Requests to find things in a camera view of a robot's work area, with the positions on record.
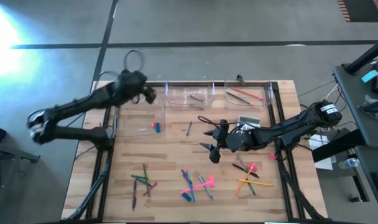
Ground grey metal stand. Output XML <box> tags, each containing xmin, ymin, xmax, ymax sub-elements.
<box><xmin>0</xmin><ymin>141</ymin><xmax>40</xmax><ymax>164</ymax></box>

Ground black aluminium table frame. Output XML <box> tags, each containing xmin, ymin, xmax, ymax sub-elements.
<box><xmin>60</xmin><ymin>80</ymin><xmax>328</xmax><ymax>223</ymax></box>

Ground clear grey ballpoint pen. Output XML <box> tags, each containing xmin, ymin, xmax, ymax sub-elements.
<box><xmin>197</xmin><ymin>174</ymin><xmax>214</xmax><ymax>201</ymax></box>

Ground black pole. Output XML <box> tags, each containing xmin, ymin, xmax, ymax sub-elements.
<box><xmin>345</xmin><ymin>35</ymin><xmax>378</xmax><ymax>75</ymax></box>

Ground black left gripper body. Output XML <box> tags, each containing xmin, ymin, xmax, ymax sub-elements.
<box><xmin>128</xmin><ymin>72</ymin><xmax>157</xmax><ymax>105</ymax></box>

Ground purple crayon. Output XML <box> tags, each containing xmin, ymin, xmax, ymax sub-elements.
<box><xmin>132</xmin><ymin>179</ymin><xmax>138</xmax><ymax>210</ymax></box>

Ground grey desk calculator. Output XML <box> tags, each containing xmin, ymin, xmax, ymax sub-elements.
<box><xmin>237</xmin><ymin>114</ymin><xmax>262</xmax><ymax>129</ymax></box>

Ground white paper sheet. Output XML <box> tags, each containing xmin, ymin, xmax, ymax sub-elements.
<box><xmin>308</xmin><ymin>133</ymin><xmax>336</xmax><ymax>171</ymax></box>

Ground yellow pencil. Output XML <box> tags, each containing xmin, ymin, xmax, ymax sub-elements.
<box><xmin>238</xmin><ymin>179</ymin><xmax>273</xmax><ymax>187</ymax></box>

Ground dark tablet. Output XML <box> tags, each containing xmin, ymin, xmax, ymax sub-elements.
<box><xmin>359</xmin><ymin>98</ymin><xmax>378</xmax><ymax>114</ymax></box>

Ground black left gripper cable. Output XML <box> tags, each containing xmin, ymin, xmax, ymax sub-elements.
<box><xmin>122</xmin><ymin>49</ymin><xmax>145</xmax><ymax>73</ymax></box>

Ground black pen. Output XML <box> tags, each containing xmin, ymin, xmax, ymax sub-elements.
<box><xmin>232</xmin><ymin>163</ymin><xmax>260</xmax><ymax>179</ymax></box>

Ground black desk beam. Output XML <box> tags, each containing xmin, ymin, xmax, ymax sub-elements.
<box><xmin>311</xmin><ymin>129</ymin><xmax>367</xmax><ymax>163</ymax></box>

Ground clear water bottle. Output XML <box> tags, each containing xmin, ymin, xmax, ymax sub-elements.
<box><xmin>338</xmin><ymin>157</ymin><xmax>361</xmax><ymax>170</ymax></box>

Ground clear plastic bin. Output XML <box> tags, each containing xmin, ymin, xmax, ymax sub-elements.
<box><xmin>223</xmin><ymin>79</ymin><xmax>274</xmax><ymax>111</ymax></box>
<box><xmin>116</xmin><ymin>79</ymin><xmax>168</xmax><ymax>106</ymax></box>
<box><xmin>165</xmin><ymin>79</ymin><xmax>217</xmax><ymax>111</ymax></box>
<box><xmin>114</xmin><ymin>104</ymin><xmax>167</xmax><ymax>137</ymax></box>

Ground grey green pencil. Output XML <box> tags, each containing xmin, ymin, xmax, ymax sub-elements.
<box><xmin>246</xmin><ymin>177</ymin><xmax>257</xmax><ymax>196</ymax></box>

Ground blue sticky note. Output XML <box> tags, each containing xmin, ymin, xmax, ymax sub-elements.
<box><xmin>361</xmin><ymin>70</ymin><xmax>378</xmax><ymax>84</ymax></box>

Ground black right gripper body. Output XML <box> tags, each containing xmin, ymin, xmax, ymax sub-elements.
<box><xmin>209</xmin><ymin>119</ymin><xmax>255</xmax><ymax>164</ymax></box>

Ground grey desk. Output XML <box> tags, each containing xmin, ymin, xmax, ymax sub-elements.
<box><xmin>333</xmin><ymin>60</ymin><xmax>378</xmax><ymax>147</ymax></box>
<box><xmin>354</xmin><ymin>145</ymin><xmax>378</xmax><ymax>224</ymax></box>

